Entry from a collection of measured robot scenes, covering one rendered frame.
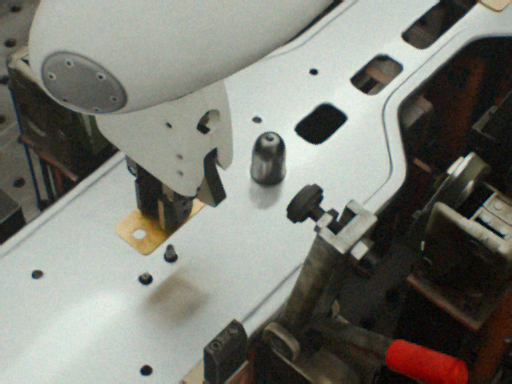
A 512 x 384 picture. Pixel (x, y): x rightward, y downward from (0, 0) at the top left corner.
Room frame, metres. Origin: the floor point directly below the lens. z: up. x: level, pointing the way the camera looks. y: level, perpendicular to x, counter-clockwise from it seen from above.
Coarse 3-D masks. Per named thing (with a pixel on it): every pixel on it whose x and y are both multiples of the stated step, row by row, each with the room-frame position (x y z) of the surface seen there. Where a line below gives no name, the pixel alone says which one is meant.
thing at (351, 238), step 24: (312, 192) 0.35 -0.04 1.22; (288, 216) 0.34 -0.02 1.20; (312, 216) 0.34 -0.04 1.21; (336, 216) 0.34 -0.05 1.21; (360, 216) 0.34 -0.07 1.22; (336, 240) 0.32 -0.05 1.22; (360, 240) 0.33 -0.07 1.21; (312, 264) 0.32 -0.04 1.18; (336, 264) 0.31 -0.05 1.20; (312, 288) 0.32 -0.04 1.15; (336, 288) 0.34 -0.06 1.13; (288, 312) 0.33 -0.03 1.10; (312, 312) 0.32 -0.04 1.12
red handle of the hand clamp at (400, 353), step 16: (320, 320) 0.34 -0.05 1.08; (336, 320) 0.34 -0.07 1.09; (320, 336) 0.33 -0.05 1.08; (336, 336) 0.32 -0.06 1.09; (352, 336) 0.32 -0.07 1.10; (368, 336) 0.31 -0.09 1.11; (384, 336) 0.31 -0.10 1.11; (352, 352) 0.31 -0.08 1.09; (368, 352) 0.30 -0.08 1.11; (384, 352) 0.30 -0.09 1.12; (400, 352) 0.29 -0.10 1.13; (416, 352) 0.29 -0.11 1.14; (432, 352) 0.29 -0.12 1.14; (400, 368) 0.28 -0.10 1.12; (416, 368) 0.28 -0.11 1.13; (432, 368) 0.27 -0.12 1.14; (448, 368) 0.27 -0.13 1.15; (464, 368) 0.28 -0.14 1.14
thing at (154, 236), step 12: (156, 204) 0.43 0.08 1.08; (204, 204) 0.44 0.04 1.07; (132, 216) 0.43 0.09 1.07; (144, 216) 0.43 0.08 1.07; (156, 216) 0.43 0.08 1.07; (192, 216) 0.43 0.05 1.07; (120, 228) 0.42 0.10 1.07; (132, 228) 0.42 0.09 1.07; (144, 228) 0.42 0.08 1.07; (156, 228) 0.42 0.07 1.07; (132, 240) 0.40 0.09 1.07; (144, 240) 0.41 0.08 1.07; (156, 240) 0.41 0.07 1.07; (144, 252) 0.39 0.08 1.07
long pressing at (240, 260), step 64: (384, 0) 0.77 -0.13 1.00; (256, 64) 0.66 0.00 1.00; (320, 64) 0.67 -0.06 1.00; (448, 64) 0.68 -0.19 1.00; (256, 128) 0.58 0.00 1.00; (384, 128) 0.59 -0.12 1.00; (128, 192) 0.50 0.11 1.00; (256, 192) 0.51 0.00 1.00; (384, 192) 0.51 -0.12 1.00; (0, 256) 0.43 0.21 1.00; (64, 256) 0.43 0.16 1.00; (128, 256) 0.43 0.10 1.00; (192, 256) 0.44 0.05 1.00; (256, 256) 0.44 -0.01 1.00; (0, 320) 0.37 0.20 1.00; (64, 320) 0.37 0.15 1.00; (128, 320) 0.37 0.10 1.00; (192, 320) 0.38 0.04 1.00; (256, 320) 0.38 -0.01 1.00
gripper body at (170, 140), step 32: (192, 96) 0.41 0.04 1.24; (224, 96) 0.42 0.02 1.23; (128, 128) 0.42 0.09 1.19; (160, 128) 0.40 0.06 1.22; (192, 128) 0.40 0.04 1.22; (224, 128) 0.42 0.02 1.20; (160, 160) 0.40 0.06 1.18; (192, 160) 0.39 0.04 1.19; (224, 160) 0.41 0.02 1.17; (192, 192) 0.39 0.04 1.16
